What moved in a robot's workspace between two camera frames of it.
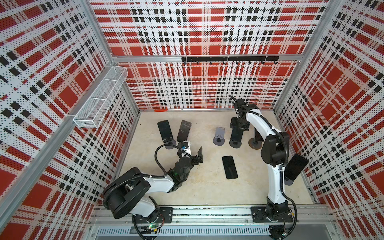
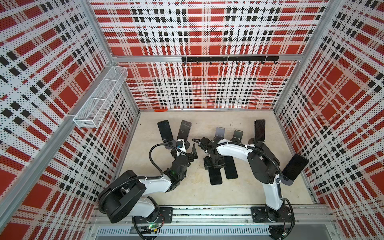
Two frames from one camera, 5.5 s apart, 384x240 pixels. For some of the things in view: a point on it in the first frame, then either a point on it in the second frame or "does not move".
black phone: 229,167 does not move
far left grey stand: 172,142 does not move
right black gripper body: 240,123 -> 216,161
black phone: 165,131 does not move
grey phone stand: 219,138 does not move
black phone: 236,134 -> 215,176
